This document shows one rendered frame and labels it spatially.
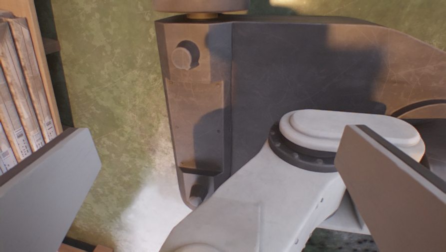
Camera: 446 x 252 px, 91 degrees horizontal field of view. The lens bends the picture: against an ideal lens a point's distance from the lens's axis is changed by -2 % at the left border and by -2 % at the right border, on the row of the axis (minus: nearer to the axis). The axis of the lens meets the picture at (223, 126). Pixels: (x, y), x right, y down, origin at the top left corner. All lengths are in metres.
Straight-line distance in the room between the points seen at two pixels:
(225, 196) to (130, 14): 0.56
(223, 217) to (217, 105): 0.28
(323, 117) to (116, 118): 0.69
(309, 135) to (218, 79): 0.20
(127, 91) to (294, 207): 0.64
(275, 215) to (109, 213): 1.12
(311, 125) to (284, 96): 0.14
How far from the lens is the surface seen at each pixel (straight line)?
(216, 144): 0.53
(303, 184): 0.33
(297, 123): 0.36
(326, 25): 0.46
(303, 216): 0.29
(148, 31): 0.70
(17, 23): 0.79
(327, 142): 0.35
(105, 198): 1.25
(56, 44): 0.88
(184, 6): 0.44
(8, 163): 0.89
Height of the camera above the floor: 0.61
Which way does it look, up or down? 57 degrees down
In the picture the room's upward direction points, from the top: 160 degrees counter-clockwise
